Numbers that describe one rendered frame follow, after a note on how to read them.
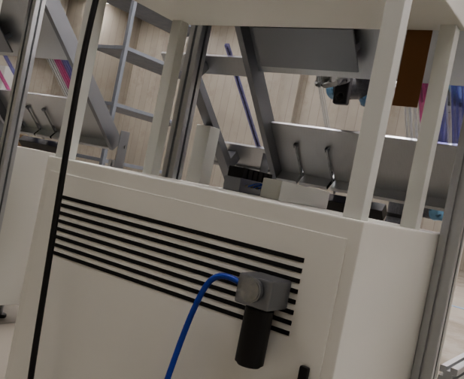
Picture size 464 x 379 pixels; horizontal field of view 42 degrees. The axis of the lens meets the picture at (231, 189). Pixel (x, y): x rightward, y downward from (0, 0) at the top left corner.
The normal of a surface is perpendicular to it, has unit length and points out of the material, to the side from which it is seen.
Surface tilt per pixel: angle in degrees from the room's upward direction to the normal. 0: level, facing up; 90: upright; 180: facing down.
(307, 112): 90
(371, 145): 90
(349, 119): 90
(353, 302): 90
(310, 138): 133
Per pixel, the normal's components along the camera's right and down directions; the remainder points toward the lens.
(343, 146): -0.53, 0.60
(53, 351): -0.54, -0.11
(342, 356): 0.81, 0.17
